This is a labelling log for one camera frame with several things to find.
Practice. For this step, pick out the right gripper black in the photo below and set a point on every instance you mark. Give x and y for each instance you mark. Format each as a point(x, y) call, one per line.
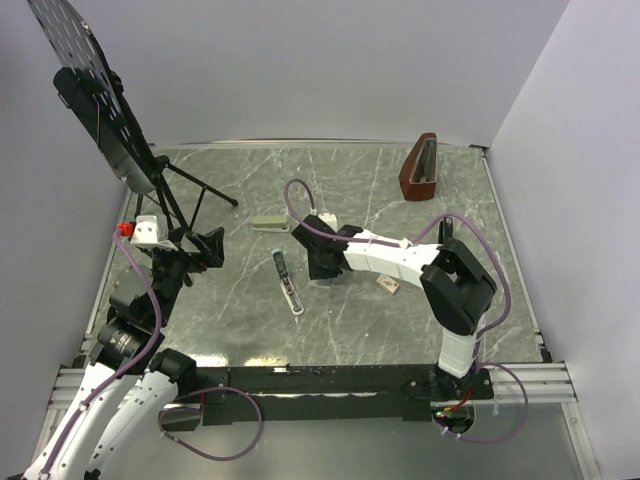
point(319, 274)

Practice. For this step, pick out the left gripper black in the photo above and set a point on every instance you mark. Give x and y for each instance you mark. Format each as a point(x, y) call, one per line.
point(209, 244)

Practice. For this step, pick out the blue stapler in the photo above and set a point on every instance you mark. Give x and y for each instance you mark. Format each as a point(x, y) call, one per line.
point(286, 284)

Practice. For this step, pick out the white staple box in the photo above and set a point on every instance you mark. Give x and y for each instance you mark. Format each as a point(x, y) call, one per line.
point(387, 283)

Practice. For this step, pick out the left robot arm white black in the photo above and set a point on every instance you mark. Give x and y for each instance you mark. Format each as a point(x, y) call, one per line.
point(129, 378)

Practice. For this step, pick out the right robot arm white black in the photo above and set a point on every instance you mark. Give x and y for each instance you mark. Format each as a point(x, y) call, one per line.
point(458, 288)

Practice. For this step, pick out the beige stapler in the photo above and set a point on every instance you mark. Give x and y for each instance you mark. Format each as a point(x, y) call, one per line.
point(271, 223)

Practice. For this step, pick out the black tripod stand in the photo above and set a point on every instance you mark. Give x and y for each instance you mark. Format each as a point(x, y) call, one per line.
point(166, 200)

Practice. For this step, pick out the brown wooden metronome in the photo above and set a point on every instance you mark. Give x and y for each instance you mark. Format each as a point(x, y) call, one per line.
point(418, 174)

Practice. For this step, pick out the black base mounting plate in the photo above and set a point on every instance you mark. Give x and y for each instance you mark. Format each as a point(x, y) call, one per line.
point(294, 393)

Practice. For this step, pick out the black perforated panel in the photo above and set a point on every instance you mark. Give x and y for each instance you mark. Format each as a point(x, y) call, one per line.
point(87, 86)

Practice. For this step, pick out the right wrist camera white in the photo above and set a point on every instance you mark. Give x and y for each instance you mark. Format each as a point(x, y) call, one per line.
point(329, 219)

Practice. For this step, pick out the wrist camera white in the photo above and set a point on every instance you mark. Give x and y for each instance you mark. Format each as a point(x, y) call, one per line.
point(329, 219)
point(147, 232)

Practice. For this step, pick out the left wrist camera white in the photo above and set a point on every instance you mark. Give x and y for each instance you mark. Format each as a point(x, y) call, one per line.
point(147, 232)

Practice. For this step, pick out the aluminium rail frame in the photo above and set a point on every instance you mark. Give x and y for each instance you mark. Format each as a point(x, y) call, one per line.
point(544, 383)

